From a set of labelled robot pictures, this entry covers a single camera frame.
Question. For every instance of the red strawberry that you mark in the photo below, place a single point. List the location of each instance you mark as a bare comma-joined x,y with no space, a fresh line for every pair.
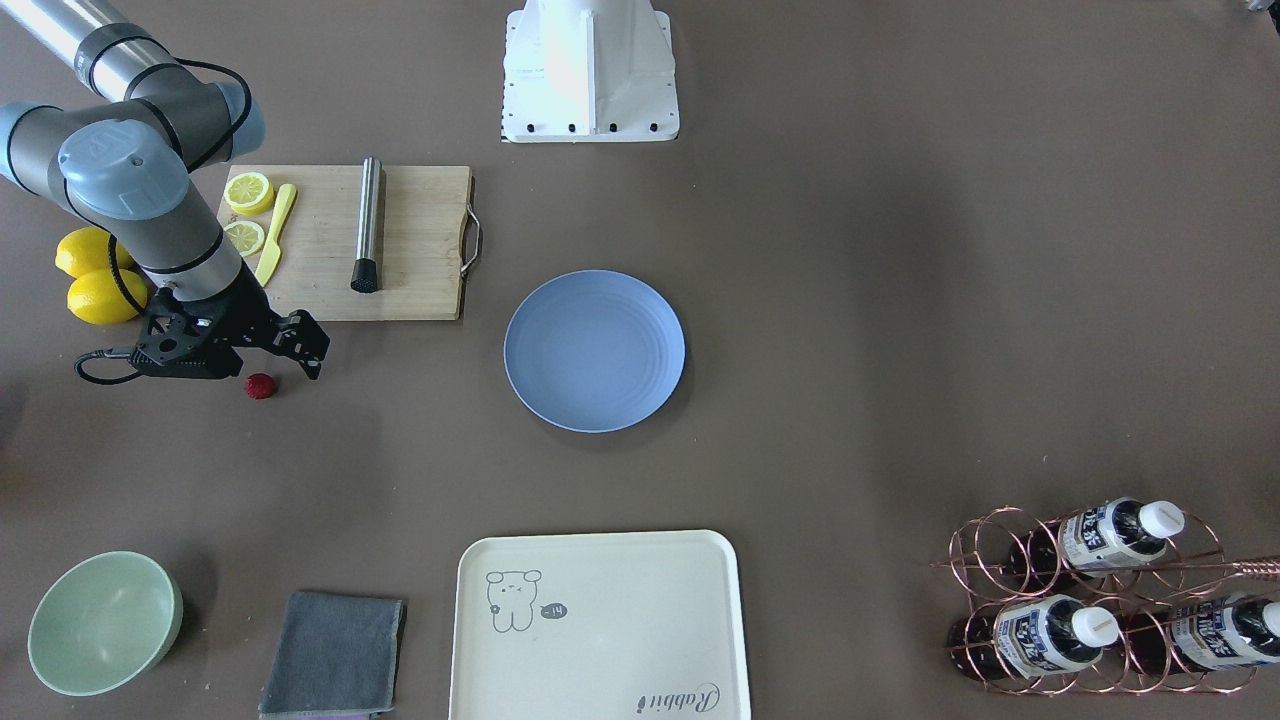
260,386

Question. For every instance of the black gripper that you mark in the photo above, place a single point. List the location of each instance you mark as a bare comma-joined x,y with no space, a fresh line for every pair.
243,308

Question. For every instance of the cream plastic tray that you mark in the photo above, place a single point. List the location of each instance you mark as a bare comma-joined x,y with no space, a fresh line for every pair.
636,625

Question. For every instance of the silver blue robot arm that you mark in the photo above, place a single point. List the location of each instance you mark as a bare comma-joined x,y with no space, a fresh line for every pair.
124,167

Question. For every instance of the lemon half slice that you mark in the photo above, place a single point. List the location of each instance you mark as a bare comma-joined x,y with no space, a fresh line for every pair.
249,193

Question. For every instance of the wooden cutting board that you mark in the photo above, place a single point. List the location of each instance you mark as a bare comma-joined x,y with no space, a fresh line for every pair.
421,249

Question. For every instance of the mint green bowl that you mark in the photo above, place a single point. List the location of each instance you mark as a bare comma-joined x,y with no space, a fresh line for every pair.
104,622

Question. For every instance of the copper wire bottle rack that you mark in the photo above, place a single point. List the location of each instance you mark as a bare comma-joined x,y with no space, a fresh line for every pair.
990,558

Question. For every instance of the steel muddler black tip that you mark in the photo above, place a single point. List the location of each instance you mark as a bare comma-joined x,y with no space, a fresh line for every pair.
365,276

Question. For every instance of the grey folded cloth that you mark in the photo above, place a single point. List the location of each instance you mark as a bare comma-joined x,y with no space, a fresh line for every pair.
336,658

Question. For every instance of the yellow plastic knife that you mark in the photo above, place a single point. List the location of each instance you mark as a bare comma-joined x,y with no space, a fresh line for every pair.
271,252

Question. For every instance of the whole yellow lemon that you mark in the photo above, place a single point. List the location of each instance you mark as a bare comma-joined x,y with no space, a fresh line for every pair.
83,251

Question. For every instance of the dark bottle white cap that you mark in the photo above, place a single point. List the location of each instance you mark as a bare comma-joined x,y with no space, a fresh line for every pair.
1119,534

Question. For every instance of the dark labelled bottle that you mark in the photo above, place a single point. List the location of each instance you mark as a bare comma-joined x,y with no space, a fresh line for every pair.
1229,632
1057,635

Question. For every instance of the blue round plate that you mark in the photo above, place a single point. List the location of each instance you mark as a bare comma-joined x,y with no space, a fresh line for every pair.
594,351

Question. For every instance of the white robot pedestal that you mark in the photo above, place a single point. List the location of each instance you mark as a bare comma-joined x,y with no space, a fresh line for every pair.
589,72

